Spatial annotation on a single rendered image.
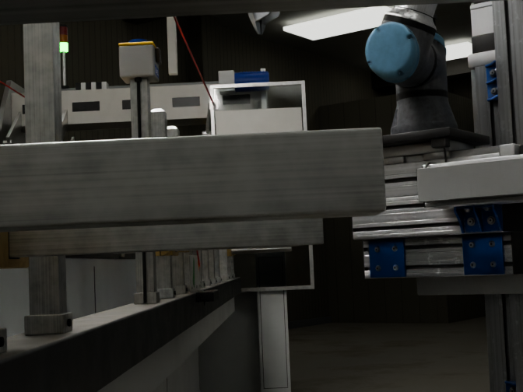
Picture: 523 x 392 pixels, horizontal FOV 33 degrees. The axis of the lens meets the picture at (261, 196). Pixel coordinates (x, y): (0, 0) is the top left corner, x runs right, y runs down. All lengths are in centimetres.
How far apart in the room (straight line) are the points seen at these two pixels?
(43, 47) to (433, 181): 98
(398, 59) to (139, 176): 159
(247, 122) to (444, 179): 311
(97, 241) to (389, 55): 117
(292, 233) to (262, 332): 404
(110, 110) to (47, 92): 421
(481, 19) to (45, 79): 141
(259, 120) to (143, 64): 309
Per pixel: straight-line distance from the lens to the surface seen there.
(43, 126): 107
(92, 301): 225
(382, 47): 191
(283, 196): 31
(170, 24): 538
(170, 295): 203
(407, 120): 200
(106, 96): 530
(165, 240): 82
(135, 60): 181
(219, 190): 31
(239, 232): 81
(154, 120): 207
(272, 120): 486
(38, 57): 109
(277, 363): 486
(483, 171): 179
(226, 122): 487
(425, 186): 184
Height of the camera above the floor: 77
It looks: 4 degrees up
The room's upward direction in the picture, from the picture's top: 2 degrees counter-clockwise
